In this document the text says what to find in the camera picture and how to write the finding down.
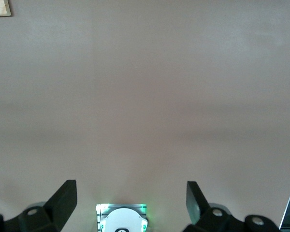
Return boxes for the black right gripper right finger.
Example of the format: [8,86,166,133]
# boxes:
[183,181,282,232]

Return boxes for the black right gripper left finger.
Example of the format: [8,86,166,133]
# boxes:
[0,179,78,232]

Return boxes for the brown table cloth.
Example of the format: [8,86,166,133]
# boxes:
[0,0,290,232]

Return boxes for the wooden cutting board metal handle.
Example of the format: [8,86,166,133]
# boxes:
[0,0,12,17]

